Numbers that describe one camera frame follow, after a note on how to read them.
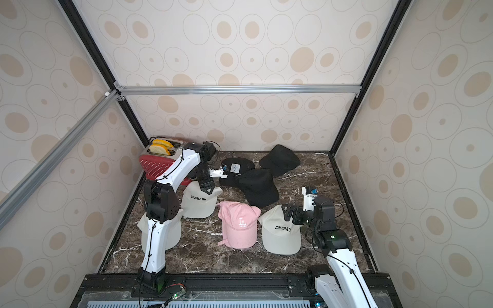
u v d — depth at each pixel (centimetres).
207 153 79
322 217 57
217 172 87
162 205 58
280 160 114
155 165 95
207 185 83
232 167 105
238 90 135
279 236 85
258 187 98
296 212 67
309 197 69
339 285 49
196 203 92
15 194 52
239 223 80
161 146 94
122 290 73
